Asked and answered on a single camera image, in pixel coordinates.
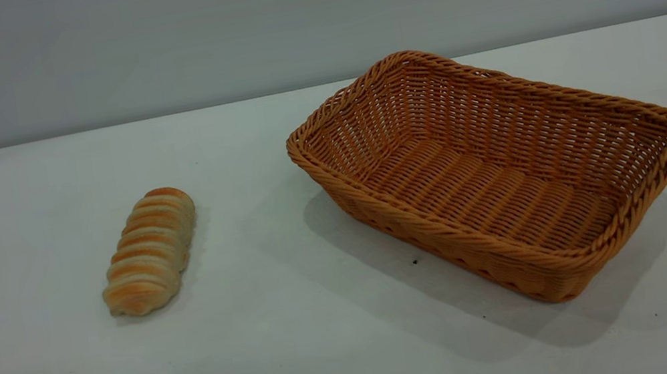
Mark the striped spiral bread roll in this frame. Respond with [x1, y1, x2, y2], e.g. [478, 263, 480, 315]
[86, 182, 212, 322]

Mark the orange woven wicker basket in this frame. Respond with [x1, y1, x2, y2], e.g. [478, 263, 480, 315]
[274, 7, 667, 343]

